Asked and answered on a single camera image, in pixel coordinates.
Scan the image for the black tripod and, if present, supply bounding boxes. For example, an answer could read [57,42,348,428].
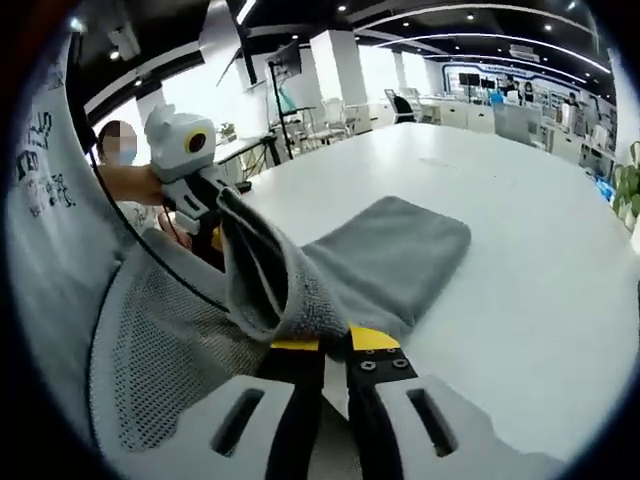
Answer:
[239,137,281,176]

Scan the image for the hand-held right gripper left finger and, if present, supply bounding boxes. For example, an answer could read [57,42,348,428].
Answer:
[119,338,326,480]

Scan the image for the person's white printed shirt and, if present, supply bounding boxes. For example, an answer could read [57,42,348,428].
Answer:
[4,29,131,451]

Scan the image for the white mesh office chair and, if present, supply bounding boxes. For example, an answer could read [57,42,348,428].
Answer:
[89,239,281,451]

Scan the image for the grey towel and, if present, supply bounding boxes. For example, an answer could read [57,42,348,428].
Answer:
[217,187,474,346]

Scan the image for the thin dark cable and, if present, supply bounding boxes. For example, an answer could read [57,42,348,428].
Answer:
[159,197,184,246]

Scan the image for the person's left hand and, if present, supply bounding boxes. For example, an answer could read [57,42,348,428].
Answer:
[113,164,169,206]

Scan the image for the green potted plant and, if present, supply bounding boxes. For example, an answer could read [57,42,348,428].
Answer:
[612,142,640,234]

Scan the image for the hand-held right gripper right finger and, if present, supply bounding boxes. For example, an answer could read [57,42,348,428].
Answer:
[345,323,539,480]

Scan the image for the white chair with black jacket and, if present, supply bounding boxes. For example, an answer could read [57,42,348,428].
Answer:
[384,88,419,125]

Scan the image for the grey desk partition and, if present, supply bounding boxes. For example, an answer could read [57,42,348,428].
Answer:
[492,102,544,146]

